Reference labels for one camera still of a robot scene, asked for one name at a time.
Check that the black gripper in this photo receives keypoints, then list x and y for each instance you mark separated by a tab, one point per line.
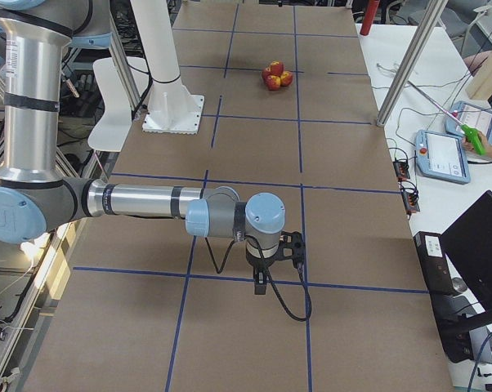
259	261

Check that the dark red apple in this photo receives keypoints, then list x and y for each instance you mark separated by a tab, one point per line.
276	68

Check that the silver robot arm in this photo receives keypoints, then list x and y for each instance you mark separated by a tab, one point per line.
40	190

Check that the person hand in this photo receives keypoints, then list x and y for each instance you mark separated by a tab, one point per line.
487	148

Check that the near orange circuit board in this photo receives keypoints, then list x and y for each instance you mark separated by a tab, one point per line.
409	194

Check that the orange circuit board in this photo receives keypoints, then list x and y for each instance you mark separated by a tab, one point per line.
401	167
409	194

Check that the black desktop computer box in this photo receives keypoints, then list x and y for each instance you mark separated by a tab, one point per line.
461	329

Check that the far orange circuit board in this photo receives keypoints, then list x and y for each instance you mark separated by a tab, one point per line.
401	167

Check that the red yellow apple front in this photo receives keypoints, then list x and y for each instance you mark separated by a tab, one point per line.
273	82

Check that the red yellow apple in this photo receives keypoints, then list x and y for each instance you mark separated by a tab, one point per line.
273	82
286	79
265	73

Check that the red yellow apple back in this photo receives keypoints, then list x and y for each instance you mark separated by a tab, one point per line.
286	79

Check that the red yellow apple left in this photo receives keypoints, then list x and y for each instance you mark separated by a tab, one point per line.
265	73

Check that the white chair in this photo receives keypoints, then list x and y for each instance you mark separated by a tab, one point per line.
110	132

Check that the near blue teach pendant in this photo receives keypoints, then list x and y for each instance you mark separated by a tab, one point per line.
441	156

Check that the blue teach pendant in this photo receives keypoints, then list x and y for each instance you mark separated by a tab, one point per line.
441	156
474	116

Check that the black monitor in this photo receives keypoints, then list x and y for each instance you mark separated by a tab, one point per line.
468	244

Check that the far blue teach pendant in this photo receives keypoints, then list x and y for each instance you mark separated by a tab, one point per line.
474	116

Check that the red cylinder bottle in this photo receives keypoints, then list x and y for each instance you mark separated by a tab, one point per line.
370	12

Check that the wooden board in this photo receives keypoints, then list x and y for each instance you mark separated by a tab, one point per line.
480	88

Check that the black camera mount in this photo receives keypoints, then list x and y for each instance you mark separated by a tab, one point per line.
292	247

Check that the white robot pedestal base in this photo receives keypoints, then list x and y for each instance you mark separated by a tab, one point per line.
171	107

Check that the green handled grabber stick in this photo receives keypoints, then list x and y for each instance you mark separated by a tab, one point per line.
472	134

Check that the aluminium frame post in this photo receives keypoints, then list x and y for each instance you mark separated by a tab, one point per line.
419	40

